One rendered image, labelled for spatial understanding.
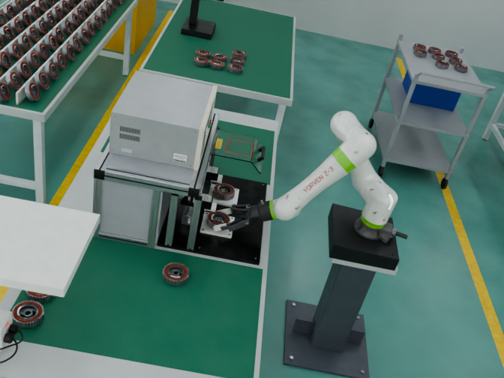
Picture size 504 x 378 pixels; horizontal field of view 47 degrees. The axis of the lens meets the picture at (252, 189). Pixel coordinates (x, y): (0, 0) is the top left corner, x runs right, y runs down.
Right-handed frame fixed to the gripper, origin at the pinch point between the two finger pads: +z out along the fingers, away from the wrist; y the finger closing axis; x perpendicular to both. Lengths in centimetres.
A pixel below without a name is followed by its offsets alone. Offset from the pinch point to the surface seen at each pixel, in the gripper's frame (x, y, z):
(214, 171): -13.7, -22.8, 1.1
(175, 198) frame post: -29.2, 19.8, 7.6
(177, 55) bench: -21, -192, 51
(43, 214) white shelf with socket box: -62, 66, 34
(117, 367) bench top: -6, 87, 25
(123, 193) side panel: -38, 21, 28
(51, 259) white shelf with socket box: -58, 86, 25
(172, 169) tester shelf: -38.3, 10.9, 6.9
